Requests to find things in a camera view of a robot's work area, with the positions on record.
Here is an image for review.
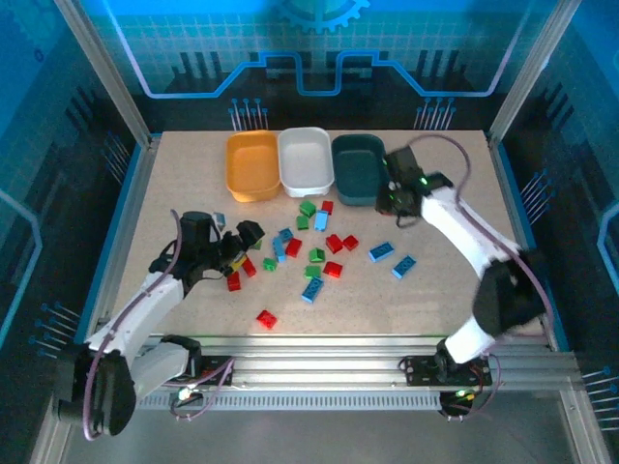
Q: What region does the dark green plastic container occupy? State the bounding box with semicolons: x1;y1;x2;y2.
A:
331;133;389;207

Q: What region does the orange plastic container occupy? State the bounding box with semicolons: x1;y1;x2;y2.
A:
225;130;282;203

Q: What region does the white plastic container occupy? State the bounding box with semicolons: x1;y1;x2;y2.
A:
278;127;336;198

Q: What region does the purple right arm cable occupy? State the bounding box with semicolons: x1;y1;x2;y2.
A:
400;134;557;339

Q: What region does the aluminium side rail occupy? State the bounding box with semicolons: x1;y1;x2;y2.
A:
76;137;161;339
486;132;572;349

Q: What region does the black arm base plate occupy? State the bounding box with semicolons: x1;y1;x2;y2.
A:
399;355;493;388
192;355;237;384

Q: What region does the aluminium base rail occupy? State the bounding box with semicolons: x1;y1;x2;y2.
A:
96;333;581;392

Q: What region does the slotted grey cable duct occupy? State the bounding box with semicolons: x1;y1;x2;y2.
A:
137;390;449;412

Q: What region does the aluminium frame post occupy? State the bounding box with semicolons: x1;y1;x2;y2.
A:
52;0;161;146
486;0;581;146

